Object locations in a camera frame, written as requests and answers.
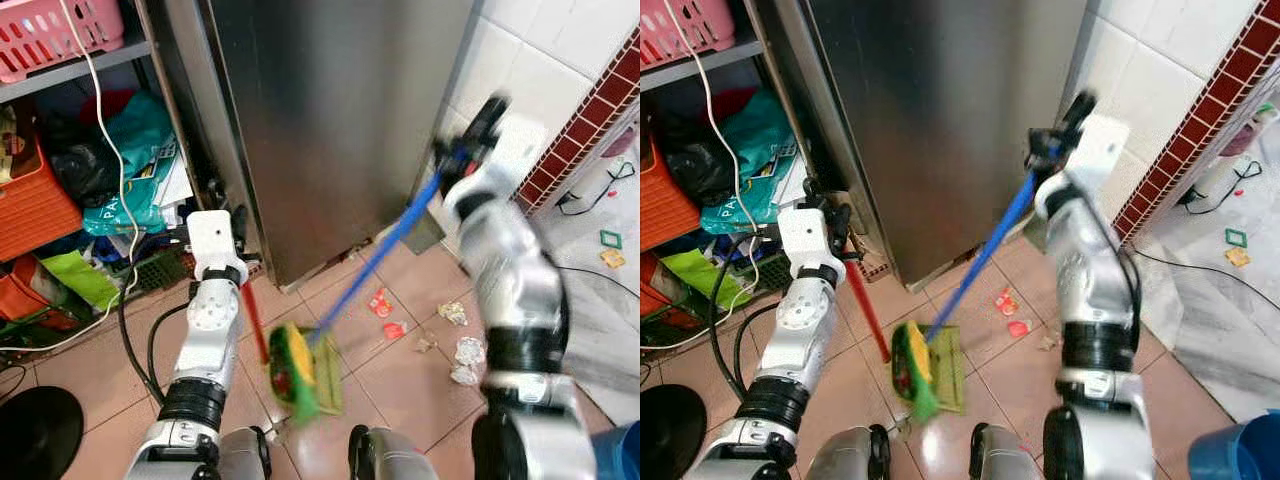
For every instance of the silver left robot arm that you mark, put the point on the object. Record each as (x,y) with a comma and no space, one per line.
(800,320)
(208,325)

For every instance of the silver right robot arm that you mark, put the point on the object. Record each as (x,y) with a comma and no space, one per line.
(1090,280)
(510,290)

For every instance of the dark green plastic crate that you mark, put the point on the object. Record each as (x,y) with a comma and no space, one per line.
(775,272)
(162,270)

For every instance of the teal plastic bag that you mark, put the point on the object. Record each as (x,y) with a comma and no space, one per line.
(765,140)
(145,150)

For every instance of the stainless steel cabinet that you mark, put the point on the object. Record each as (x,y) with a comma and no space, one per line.
(940,130)
(330,130)

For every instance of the lime green bag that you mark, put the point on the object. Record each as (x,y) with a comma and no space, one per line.
(75,277)
(710,272)

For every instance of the black plastic bag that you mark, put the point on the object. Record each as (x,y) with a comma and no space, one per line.
(695,160)
(75,165)

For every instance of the crumpled paper ball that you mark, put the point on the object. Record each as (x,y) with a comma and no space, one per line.
(463,376)
(453,313)
(470,350)

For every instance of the red torn wrapper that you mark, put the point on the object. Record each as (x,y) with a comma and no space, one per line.
(1006,300)
(380,302)

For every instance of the orange plastic crate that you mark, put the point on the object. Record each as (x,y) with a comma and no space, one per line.
(35,210)
(665,200)

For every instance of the small red wrapper piece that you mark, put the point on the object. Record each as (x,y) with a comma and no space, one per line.
(1018,328)
(393,330)

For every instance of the small crumpled paper scrap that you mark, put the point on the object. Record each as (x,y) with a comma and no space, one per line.
(427,345)
(1048,342)

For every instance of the orange red container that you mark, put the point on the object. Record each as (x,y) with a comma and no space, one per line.
(25,295)
(655,285)

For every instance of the grey metal shelf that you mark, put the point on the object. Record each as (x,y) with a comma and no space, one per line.
(700,65)
(75,72)

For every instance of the pink plastic basket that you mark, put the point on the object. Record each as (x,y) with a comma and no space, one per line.
(50,35)
(685,30)

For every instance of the robot left leg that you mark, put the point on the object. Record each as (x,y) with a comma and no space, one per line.
(850,458)
(240,458)

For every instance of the robot leg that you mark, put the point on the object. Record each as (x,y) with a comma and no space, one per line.
(1005,458)
(390,458)
(850,458)
(240,458)

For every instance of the robot right leg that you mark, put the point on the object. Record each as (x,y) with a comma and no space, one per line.
(390,458)
(1005,458)

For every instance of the black round base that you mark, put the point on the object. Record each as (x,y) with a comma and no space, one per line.
(668,450)
(35,435)

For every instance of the blue plastic bucket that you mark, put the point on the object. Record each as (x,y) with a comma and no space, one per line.
(620,455)
(1235,450)

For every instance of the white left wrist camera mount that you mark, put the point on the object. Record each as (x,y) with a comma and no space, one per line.
(805,240)
(214,240)

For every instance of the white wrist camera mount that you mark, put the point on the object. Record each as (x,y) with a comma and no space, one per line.
(805,240)
(214,240)
(1102,150)
(518,142)

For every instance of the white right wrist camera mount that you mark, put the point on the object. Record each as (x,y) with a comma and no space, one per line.
(1102,150)
(518,142)

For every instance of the green square frame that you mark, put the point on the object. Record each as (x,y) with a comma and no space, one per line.
(603,238)
(1229,238)

